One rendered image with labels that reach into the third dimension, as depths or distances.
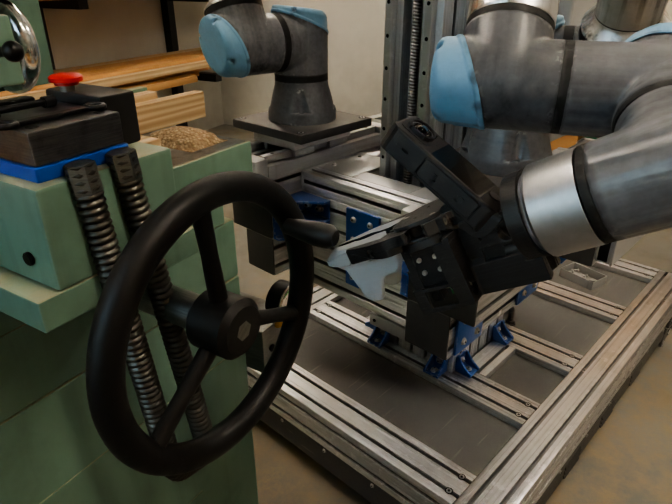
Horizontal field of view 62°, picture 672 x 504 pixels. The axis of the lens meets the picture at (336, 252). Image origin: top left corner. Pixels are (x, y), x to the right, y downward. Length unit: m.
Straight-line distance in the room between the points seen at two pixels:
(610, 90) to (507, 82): 0.08
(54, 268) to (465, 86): 0.37
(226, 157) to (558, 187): 0.47
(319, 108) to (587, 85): 0.82
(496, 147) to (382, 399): 0.69
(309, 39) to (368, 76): 2.86
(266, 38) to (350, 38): 2.95
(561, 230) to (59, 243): 0.39
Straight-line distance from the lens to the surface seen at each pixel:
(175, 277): 0.74
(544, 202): 0.42
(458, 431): 1.32
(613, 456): 1.68
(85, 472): 0.76
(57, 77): 0.59
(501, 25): 0.50
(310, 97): 1.22
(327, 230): 0.53
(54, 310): 0.52
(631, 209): 0.42
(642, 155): 0.41
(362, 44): 4.05
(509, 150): 0.93
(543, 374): 1.53
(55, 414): 0.70
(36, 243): 0.51
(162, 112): 0.89
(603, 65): 0.49
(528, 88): 0.48
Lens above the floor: 1.11
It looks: 26 degrees down
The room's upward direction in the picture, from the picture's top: straight up
